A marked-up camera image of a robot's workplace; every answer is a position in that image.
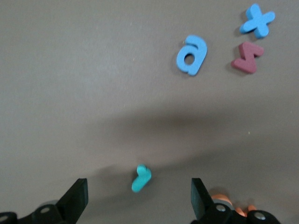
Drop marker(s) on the blue foam letter a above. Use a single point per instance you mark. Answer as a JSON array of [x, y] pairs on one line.
[[198, 46]]

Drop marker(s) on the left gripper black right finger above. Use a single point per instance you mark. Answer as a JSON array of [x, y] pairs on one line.
[[205, 210]]

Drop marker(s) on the teal foam letter r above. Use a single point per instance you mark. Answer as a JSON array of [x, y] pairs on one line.
[[141, 178]]

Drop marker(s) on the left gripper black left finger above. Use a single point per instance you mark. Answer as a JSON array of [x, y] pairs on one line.
[[70, 205]]

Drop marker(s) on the orange foam letter m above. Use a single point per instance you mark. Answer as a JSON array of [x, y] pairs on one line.
[[243, 211]]

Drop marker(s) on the orange foam letter e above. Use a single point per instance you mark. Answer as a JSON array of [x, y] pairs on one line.
[[222, 194]]

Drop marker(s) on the blue foam letter x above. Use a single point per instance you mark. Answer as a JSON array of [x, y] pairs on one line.
[[257, 22]]

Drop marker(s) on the red letter v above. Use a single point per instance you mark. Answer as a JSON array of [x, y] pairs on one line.
[[247, 58]]

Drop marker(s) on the brown paper table cover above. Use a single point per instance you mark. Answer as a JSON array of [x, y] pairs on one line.
[[70, 93]]

